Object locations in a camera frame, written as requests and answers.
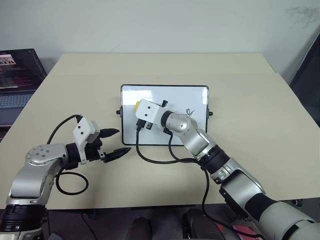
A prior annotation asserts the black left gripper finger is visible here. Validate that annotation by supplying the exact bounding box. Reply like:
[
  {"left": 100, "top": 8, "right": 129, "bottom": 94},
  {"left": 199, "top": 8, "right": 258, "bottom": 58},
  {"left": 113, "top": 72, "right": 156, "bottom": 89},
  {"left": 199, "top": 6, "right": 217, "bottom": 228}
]
[
  {"left": 99, "top": 127, "right": 121, "bottom": 140},
  {"left": 103, "top": 147, "right": 132, "bottom": 164}
]

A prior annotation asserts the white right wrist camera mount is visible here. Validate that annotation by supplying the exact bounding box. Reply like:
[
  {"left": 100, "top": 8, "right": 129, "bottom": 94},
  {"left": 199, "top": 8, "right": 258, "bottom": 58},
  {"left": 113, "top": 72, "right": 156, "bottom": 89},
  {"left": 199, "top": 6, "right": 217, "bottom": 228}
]
[{"left": 135, "top": 99, "right": 167, "bottom": 126}]

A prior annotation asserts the black-framed small whiteboard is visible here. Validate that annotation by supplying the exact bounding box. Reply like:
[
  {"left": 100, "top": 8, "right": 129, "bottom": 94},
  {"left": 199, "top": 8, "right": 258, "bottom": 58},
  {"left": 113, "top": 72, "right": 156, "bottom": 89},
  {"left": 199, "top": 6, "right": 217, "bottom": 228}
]
[{"left": 116, "top": 84, "right": 215, "bottom": 147}]

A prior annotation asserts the open grey laptop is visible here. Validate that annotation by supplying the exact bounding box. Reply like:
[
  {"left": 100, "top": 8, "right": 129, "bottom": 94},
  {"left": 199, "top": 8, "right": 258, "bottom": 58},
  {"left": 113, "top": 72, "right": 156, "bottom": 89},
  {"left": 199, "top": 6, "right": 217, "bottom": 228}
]
[{"left": 0, "top": 48, "right": 48, "bottom": 127}]

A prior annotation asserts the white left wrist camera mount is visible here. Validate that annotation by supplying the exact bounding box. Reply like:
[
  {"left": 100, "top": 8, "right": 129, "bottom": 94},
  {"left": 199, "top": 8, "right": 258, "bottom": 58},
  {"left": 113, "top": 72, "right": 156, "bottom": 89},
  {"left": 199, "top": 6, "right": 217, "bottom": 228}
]
[{"left": 72, "top": 117, "right": 101, "bottom": 166}]

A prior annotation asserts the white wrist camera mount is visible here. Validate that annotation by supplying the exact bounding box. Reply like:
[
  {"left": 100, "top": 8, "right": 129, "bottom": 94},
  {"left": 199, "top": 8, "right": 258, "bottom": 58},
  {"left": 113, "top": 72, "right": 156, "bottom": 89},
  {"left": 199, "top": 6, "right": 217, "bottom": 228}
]
[
  {"left": 135, "top": 99, "right": 167, "bottom": 126},
  {"left": 72, "top": 117, "right": 101, "bottom": 166}
]

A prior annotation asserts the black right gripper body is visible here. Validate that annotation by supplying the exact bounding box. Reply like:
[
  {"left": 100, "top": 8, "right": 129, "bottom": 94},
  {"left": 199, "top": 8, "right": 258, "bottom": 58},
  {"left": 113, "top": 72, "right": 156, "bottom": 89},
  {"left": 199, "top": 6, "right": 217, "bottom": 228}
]
[{"left": 135, "top": 118, "right": 154, "bottom": 131}]

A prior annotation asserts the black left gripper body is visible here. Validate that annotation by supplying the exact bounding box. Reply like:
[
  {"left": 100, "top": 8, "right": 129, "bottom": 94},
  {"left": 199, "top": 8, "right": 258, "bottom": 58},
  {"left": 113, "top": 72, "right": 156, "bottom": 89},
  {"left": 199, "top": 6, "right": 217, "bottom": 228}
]
[{"left": 84, "top": 136, "right": 106, "bottom": 163}]

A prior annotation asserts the dark flat screen panel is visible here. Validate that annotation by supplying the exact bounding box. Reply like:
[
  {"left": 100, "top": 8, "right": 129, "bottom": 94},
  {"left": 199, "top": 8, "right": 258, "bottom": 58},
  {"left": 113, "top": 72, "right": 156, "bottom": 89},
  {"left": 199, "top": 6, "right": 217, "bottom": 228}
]
[{"left": 289, "top": 31, "right": 320, "bottom": 101}]

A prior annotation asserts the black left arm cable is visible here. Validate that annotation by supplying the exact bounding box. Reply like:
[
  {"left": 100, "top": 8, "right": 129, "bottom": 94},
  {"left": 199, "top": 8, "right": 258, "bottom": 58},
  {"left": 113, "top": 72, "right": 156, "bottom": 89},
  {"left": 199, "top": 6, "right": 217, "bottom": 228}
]
[{"left": 46, "top": 114, "right": 89, "bottom": 195}]

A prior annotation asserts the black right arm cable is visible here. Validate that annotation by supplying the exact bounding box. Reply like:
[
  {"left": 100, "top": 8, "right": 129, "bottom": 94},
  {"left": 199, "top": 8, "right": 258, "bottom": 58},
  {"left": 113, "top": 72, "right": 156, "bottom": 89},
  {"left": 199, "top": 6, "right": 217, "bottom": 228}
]
[{"left": 135, "top": 122, "right": 266, "bottom": 240}]

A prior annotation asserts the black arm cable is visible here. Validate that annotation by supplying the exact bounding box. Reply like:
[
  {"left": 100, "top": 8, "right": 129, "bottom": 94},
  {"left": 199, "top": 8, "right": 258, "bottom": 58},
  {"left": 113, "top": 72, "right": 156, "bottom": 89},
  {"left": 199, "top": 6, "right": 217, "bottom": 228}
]
[
  {"left": 46, "top": 114, "right": 89, "bottom": 195},
  {"left": 135, "top": 122, "right": 266, "bottom": 240}
]

